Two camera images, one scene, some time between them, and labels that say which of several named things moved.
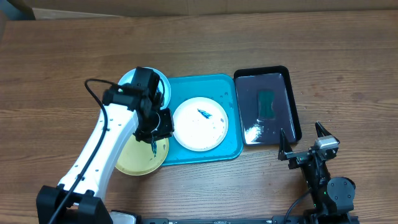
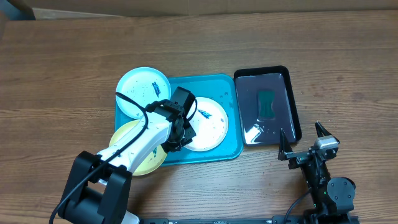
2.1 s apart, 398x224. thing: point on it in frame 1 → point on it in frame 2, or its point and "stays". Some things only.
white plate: x=200 y=124 stays
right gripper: x=298 y=157 stays
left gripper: x=165 y=130 → x=189 y=132
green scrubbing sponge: x=265 y=101 stays
